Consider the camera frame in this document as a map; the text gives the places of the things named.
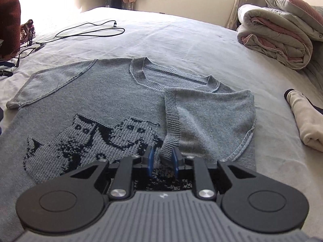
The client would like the grey knit sweater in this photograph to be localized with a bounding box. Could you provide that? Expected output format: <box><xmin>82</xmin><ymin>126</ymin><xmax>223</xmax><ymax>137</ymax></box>
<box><xmin>1</xmin><ymin>57</ymin><xmax>256</xmax><ymax>241</ymax></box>

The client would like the floral pouch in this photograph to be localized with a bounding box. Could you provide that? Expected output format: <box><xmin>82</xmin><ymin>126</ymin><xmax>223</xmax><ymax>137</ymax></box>
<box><xmin>20</xmin><ymin>19</ymin><xmax>35</xmax><ymax>45</ymax></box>

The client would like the person in red jacket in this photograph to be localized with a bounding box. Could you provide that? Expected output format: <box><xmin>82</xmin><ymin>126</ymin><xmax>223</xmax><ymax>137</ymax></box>
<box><xmin>1</xmin><ymin>0</ymin><xmax>21</xmax><ymax>60</ymax></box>

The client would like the folded beige garment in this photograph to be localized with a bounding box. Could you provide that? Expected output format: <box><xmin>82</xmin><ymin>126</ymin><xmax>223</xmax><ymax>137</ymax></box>
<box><xmin>284</xmin><ymin>89</ymin><xmax>322</xmax><ymax>152</ymax></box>

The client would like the grey bed sheet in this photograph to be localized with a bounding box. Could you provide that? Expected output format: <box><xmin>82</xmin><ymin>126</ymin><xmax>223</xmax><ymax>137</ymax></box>
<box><xmin>1</xmin><ymin>8</ymin><xmax>322</xmax><ymax>237</ymax></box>

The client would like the folded grey pink quilt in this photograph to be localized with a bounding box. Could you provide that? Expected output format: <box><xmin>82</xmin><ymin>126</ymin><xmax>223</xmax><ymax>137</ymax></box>
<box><xmin>237</xmin><ymin>4</ymin><xmax>313</xmax><ymax>70</ymax></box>

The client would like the pink grey pillow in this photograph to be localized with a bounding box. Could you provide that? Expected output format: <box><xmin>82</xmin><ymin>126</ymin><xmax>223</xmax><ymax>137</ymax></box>
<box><xmin>265</xmin><ymin>0</ymin><xmax>322</xmax><ymax>42</ymax></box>

